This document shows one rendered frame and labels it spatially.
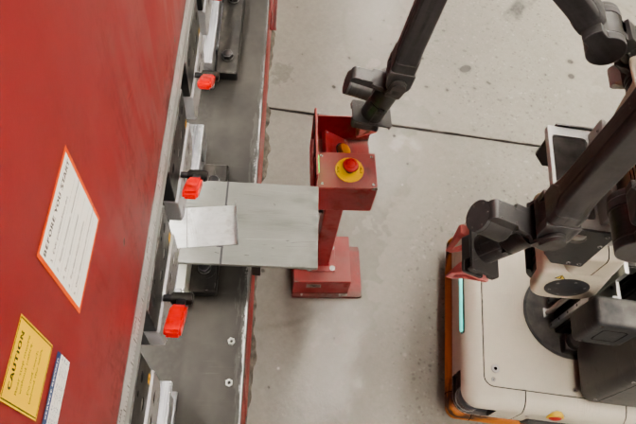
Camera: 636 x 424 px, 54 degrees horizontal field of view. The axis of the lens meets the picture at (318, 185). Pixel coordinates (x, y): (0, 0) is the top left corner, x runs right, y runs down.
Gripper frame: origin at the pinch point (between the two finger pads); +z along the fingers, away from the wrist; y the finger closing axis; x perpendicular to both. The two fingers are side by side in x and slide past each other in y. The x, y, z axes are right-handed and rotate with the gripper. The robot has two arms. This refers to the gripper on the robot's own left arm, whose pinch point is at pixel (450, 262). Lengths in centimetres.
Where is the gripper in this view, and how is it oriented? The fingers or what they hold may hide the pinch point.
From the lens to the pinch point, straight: 125.0
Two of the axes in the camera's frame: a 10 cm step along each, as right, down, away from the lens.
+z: -5.3, 3.9, 7.6
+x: 8.4, 3.5, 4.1
